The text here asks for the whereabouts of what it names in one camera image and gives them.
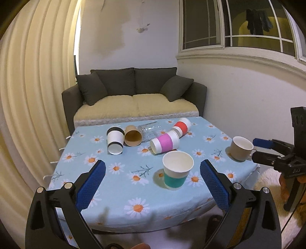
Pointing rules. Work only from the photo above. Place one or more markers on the beige sofa seat cover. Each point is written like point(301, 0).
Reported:
point(133, 107)

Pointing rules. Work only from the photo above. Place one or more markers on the dark hanging clothes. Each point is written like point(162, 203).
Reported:
point(258, 21)

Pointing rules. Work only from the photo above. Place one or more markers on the dark grey sofa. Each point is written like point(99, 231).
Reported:
point(133, 81)

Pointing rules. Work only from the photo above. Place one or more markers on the brown paper cup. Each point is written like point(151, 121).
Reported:
point(133, 138)

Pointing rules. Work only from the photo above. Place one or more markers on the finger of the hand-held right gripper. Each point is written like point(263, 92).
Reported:
point(263, 143)
point(264, 158)

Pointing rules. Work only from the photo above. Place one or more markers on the white fluffy rug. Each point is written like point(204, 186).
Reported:
point(265, 189)

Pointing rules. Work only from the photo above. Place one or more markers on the black and white paper cup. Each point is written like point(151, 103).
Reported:
point(115, 143)

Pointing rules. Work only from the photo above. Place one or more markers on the dark grey throw pillow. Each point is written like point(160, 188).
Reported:
point(177, 88)
point(92, 87)

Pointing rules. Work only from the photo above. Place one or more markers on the blue daisy print tablecloth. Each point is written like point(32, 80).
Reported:
point(119, 167)

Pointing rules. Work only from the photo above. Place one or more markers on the pink and white paper cup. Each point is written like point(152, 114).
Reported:
point(166, 142)

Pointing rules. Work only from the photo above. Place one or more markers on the clear plastic cup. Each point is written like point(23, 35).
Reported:
point(149, 131)

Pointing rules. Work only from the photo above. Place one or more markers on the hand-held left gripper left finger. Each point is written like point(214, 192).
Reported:
point(90, 185)

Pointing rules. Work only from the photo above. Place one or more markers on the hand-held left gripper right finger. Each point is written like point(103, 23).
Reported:
point(215, 188)

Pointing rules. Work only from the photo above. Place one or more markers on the white framed window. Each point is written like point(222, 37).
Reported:
point(239, 24)

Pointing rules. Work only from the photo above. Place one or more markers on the cream pleated curtain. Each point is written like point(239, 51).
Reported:
point(33, 95)

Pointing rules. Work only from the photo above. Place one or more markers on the red and white paper cup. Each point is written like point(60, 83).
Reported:
point(183, 127)

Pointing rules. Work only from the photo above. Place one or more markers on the teal and white paper cup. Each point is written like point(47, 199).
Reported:
point(175, 177)

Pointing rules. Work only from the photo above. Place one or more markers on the beige ceramic mug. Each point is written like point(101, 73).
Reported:
point(240, 149)

